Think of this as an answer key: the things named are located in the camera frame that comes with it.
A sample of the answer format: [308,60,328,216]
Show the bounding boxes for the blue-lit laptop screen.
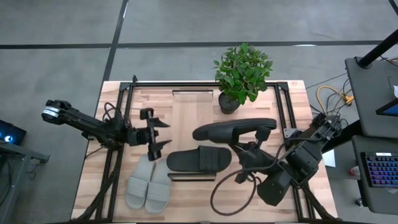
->
[375,98,398,118]

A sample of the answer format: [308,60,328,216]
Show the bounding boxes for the white paper sheet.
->
[322,149,337,169]

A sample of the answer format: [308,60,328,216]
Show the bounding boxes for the black slide sandal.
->
[192,118,278,146]
[166,145,233,174]

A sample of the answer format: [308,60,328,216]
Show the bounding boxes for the grey slide sandal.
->
[125,154,156,210]
[144,157,172,214]

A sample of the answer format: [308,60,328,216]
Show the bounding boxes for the black desk support beam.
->
[323,119,364,154]

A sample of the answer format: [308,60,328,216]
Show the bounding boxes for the green plant in black pot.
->
[213,42,274,115]

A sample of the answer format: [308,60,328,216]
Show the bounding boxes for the black aluminium table frame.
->
[72,74,339,223]

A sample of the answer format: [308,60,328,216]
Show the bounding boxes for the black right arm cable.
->
[210,136,299,217]

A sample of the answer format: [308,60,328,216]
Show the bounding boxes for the black round post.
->
[356,28,398,68]

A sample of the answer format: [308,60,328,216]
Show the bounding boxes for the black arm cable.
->
[102,101,125,125]
[210,136,299,217]

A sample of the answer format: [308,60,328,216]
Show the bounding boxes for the black computer tower blue lights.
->
[0,119,27,146]

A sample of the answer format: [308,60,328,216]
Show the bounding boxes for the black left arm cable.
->
[102,101,125,125]

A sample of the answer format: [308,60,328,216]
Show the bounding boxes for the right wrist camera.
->
[234,172,250,184]

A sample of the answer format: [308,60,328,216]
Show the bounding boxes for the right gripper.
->
[231,139,279,179]

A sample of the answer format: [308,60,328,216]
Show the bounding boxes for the grey desk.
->
[351,135,398,216]
[344,56,398,139]

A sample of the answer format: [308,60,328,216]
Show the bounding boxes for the backlit black keyboard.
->
[360,151,398,189]

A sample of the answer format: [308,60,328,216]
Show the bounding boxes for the grey metal stand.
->
[0,139,50,224]

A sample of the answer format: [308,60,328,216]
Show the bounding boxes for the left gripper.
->
[126,108,173,162]

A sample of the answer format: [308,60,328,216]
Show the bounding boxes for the yellow cable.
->
[316,85,354,113]

